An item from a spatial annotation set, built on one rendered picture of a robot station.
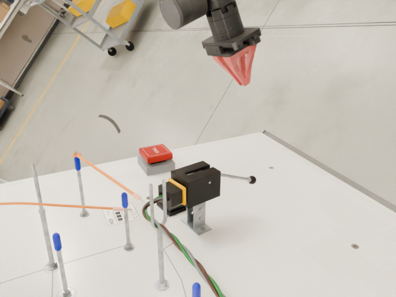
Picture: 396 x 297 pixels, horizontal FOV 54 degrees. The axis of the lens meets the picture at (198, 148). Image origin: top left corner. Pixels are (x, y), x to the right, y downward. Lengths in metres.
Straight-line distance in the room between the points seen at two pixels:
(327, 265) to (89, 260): 0.31
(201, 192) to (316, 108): 1.61
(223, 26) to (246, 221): 0.33
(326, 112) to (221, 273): 1.61
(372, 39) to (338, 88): 0.30
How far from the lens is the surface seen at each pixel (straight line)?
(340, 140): 1.92
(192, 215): 0.58
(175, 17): 0.66
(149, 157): 0.71
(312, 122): 2.06
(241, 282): 0.50
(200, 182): 0.52
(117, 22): 4.59
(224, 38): 0.71
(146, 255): 0.54
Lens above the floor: 1.47
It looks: 35 degrees down
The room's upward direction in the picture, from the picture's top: 56 degrees counter-clockwise
